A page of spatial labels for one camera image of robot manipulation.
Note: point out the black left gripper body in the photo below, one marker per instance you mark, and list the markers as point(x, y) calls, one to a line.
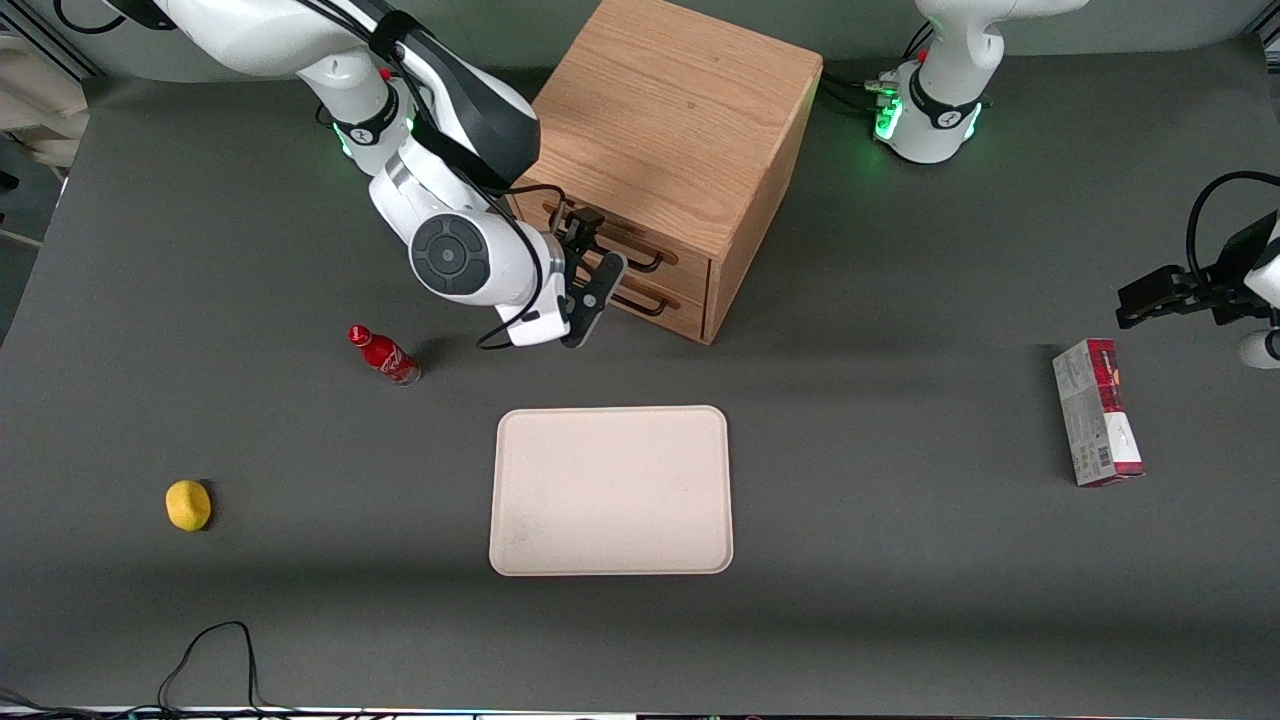
point(1236, 267)

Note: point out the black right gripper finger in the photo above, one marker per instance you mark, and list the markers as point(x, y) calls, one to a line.
point(574, 246)
point(588, 222)

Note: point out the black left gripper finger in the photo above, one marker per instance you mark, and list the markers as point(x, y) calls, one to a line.
point(1155, 313)
point(1150, 288)

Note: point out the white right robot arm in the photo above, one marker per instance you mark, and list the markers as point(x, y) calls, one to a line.
point(450, 255)

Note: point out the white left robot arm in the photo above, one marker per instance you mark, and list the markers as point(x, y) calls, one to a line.
point(940, 90)

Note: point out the oak wooden drawer cabinet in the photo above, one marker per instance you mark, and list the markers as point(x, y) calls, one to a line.
point(670, 110)

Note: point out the grey and red carton box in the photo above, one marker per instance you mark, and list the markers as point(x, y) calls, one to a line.
point(1095, 420)

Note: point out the red cola bottle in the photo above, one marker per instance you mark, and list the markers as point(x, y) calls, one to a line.
point(385, 356)

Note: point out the beige plastic tray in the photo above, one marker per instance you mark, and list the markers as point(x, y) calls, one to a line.
point(610, 490)

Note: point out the dark grey table mat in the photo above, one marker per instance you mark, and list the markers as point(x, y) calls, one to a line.
point(900, 620)

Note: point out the yellow lemon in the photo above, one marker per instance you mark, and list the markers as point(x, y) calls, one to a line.
point(187, 505)

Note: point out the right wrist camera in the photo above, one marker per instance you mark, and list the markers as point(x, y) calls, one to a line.
point(595, 300)

